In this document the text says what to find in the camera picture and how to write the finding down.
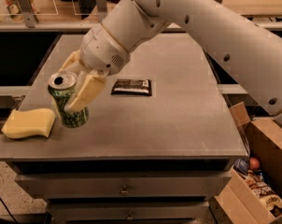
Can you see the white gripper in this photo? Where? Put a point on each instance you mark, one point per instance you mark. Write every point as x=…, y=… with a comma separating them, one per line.
x=102, y=51

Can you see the left metal bracket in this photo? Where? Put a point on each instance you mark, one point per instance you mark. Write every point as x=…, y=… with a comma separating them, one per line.
x=28, y=13

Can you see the brown chip bag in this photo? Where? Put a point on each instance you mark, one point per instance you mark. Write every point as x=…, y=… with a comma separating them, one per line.
x=268, y=198

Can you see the grey drawer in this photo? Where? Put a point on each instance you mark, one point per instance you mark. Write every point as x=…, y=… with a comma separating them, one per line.
x=124, y=185
x=126, y=211

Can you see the lower grey drawer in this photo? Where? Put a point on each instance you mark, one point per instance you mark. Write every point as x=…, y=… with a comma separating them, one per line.
x=126, y=211

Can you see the dark snack packet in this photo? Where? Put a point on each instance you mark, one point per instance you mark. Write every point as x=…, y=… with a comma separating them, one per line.
x=132, y=87

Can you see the green soda can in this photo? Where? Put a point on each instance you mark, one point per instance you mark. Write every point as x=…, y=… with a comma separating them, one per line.
x=61, y=87

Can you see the upper grey drawer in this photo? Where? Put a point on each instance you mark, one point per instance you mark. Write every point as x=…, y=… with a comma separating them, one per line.
x=124, y=185

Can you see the middle metal bracket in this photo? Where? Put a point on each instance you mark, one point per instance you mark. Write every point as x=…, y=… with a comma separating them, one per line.
x=102, y=9

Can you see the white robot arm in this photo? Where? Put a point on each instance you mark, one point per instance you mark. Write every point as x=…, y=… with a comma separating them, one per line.
x=250, y=54

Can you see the red apple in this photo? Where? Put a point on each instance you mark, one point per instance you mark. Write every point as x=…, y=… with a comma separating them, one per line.
x=254, y=164

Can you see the cardboard box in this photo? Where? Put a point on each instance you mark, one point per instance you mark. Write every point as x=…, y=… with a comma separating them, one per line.
x=264, y=139

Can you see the blue round object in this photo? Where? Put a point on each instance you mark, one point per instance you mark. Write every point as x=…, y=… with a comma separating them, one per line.
x=241, y=166

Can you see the yellow sponge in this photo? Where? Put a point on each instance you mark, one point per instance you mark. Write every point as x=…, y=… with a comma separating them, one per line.
x=21, y=124

